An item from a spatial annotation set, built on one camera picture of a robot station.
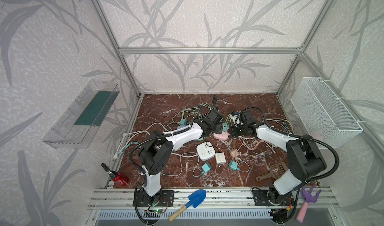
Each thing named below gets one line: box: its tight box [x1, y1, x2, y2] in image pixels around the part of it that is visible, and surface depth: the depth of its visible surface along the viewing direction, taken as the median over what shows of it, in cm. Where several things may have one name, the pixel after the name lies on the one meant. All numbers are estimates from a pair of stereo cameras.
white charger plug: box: [215, 152, 227, 165], surface depth 86 cm
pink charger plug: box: [230, 150, 239, 158], surface depth 88 cm
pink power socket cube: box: [212, 130, 230, 141], surface depth 96 cm
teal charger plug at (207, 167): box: [201, 162, 213, 173], surface depth 84 cm
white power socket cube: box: [196, 141, 216, 161], surface depth 88 cm
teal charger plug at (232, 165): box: [228, 160, 238, 171], surface depth 84 cm
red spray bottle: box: [101, 162, 129, 187], surface depth 73 cm
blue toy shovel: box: [169, 189, 207, 222], surface depth 74 cm
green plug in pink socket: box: [222, 122, 228, 132], surface depth 95 cm
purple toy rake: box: [296, 185, 322, 223], surface depth 75 cm
